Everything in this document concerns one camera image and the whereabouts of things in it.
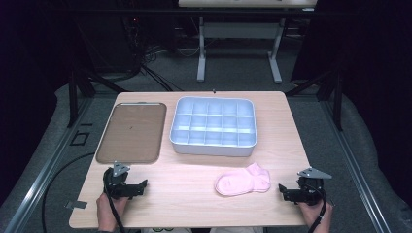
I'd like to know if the hand-held gripper black cable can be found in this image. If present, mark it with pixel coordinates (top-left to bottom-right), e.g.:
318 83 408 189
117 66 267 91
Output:
102 169 126 233
306 185 327 233

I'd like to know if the black floor cable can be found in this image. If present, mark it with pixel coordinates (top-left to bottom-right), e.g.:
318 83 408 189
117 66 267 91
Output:
41 151 97 233

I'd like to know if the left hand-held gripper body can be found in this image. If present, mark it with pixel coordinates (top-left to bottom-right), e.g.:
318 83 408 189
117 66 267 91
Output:
102 161 141 200

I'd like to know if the right hand-held gripper black cable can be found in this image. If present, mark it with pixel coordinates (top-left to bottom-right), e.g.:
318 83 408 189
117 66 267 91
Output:
306 185 327 233

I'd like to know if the white divided storage box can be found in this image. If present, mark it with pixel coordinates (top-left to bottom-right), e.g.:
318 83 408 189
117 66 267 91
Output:
169 95 258 158

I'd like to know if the person's left hand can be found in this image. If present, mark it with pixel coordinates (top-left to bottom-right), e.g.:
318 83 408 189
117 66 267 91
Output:
95 193 129 233

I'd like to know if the black horizontal frame bar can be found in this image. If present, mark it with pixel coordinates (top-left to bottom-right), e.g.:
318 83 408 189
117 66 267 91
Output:
69 8 325 17

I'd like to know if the left hand-held gripper black cable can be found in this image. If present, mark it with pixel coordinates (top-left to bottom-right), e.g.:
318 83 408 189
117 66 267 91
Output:
102 169 126 233

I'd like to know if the brown rectangular tray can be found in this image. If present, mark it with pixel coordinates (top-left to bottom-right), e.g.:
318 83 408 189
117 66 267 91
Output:
95 102 168 165

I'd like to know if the person's right hand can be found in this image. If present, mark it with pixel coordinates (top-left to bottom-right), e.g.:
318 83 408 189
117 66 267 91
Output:
297 198 334 233

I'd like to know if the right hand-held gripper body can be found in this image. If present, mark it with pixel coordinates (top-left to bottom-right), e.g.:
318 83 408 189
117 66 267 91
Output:
294 167 333 207

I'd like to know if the pink sock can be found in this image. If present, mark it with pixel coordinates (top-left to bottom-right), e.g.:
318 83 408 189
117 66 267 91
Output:
214 162 272 197

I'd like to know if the white-legged desk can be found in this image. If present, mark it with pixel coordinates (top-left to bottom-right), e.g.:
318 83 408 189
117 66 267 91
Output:
178 0 320 84

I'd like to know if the grey metal floor rail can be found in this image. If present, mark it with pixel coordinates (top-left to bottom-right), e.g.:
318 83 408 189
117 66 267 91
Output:
320 99 394 233
0 96 95 233

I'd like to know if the bundle of black cables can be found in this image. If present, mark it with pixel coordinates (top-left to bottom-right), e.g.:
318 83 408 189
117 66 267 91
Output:
122 16 184 92

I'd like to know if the black metal stand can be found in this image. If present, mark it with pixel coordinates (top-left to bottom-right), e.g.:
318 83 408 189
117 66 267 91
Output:
285 64 345 132
66 67 128 129

